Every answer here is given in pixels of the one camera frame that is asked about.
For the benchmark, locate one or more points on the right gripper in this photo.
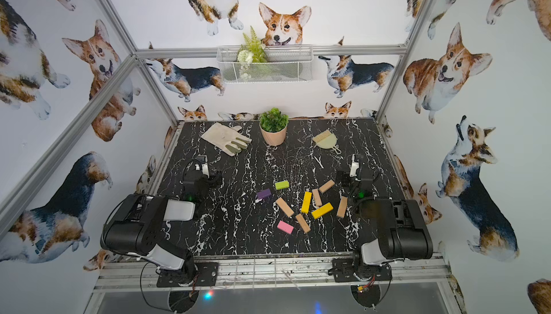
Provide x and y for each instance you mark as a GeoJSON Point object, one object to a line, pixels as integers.
{"type": "Point", "coordinates": [349, 180]}

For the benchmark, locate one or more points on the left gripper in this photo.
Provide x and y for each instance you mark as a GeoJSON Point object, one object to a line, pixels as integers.
{"type": "Point", "coordinates": [206, 178]}

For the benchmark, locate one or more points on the purple block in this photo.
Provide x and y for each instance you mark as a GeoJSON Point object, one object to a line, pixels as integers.
{"type": "Point", "coordinates": [264, 194]}

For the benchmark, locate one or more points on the wooden block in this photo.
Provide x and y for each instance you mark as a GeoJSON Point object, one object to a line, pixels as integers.
{"type": "Point", "coordinates": [302, 223]}
{"type": "Point", "coordinates": [285, 208]}
{"type": "Point", "coordinates": [327, 186]}
{"type": "Point", "coordinates": [342, 209]}
{"type": "Point", "coordinates": [317, 198]}

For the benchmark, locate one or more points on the green block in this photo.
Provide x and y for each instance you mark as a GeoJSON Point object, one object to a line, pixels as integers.
{"type": "Point", "coordinates": [282, 185]}

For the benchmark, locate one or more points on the pink block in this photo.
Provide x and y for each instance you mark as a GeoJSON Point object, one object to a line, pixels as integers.
{"type": "Point", "coordinates": [284, 227]}

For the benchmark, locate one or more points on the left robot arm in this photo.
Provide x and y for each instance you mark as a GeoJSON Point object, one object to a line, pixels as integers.
{"type": "Point", "coordinates": [136, 229]}

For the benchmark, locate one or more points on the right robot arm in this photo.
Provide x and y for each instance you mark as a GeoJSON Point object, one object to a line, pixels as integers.
{"type": "Point", "coordinates": [402, 233]}

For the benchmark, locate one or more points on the slanted yellow block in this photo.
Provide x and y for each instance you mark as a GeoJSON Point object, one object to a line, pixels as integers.
{"type": "Point", "coordinates": [321, 211]}

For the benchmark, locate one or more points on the beige work glove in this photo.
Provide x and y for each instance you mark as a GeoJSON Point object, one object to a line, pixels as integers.
{"type": "Point", "coordinates": [228, 139]}

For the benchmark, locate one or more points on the green dustpan brush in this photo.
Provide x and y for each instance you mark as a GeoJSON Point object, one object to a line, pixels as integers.
{"type": "Point", "coordinates": [327, 141]}

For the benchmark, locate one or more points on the wooden block bottom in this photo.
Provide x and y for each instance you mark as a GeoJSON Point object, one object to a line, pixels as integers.
{"type": "Point", "coordinates": [302, 223]}

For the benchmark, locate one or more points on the potted green plant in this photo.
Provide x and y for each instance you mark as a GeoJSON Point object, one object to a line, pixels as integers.
{"type": "Point", "coordinates": [273, 126]}

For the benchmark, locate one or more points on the fern with white flower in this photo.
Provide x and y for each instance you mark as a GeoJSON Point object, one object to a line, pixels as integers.
{"type": "Point", "coordinates": [252, 58]}

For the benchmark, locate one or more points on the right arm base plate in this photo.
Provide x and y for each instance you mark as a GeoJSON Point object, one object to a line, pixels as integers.
{"type": "Point", "coordinates": [350, 270]}

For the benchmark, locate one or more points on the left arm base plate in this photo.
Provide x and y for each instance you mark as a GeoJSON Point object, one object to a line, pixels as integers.
{"type": "Point", "coordinates": [202, 274]}

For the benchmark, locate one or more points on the aluminium front rail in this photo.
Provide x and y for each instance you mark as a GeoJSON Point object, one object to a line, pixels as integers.
{"type": "Point", "coordinates": [258, 273]}

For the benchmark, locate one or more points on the white wire basket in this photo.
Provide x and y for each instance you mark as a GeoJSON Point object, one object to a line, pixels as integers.
{"type": "Point", "coordinates": [286, 64]}

